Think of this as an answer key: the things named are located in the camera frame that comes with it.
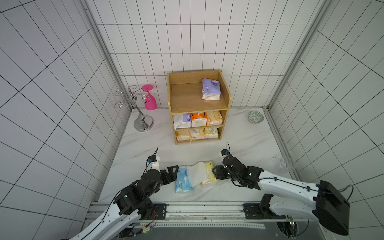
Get yellow floral tissue pack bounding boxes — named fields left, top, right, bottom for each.
left=187, top=161, right=218, bottom=187

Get blue tissue pack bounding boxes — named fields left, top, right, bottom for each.
left=175, top=166, right=194, bottom=194

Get pale orange tissue pack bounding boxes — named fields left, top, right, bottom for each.
left=205, top=111, right=223, bottom=126

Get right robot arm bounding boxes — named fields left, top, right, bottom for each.
left=212, top=150, right=350, bottom=236

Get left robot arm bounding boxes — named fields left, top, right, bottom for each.
left=72, top=166, right=179, bottom=240

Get bottom right yellow tissue pack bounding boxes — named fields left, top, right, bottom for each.
left=204, top=128, right=219, bottom=139

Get bottom left beige tissue pack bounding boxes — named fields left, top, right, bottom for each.
left=176, top=130, right=191, bottom=142

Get beige tissue pack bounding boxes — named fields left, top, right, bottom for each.
left=189, top=129, right=205, bottom=141
left=176, top=130, right=191, bottom=142

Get bottom middle beige tissue pack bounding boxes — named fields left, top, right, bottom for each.
left=189, top=129, right=205, bottom=141

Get white purple tissue pack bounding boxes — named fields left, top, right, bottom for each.
left=173, top=114, right=192, bottom=129

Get wooden three-tier shelf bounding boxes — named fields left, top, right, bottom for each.
left=167, top=70, right=232, bottom=140

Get clear drinking glass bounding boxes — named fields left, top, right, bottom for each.
left=275, top=157, right=296, bottom=174

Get green patterned small dish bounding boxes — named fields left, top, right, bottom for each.
left=248, top=111, right=265, bottom=124

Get silver glass holder stand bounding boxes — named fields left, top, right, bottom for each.
left=114, top=85, right=154, bottom=132

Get pink wine glass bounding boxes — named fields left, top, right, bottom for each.
left=142, top=84, right=158, bottom=111

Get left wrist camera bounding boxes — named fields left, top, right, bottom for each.
left=147, top=155, right=160, bottom=172

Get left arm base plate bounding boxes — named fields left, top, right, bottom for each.
left=138, top=203, right=168, bottom=220

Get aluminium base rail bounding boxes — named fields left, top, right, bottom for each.
left=85, top=200, right=326, bottom=230

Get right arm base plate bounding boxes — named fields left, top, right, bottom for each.
left=243, top=194, right=286, bottom=220

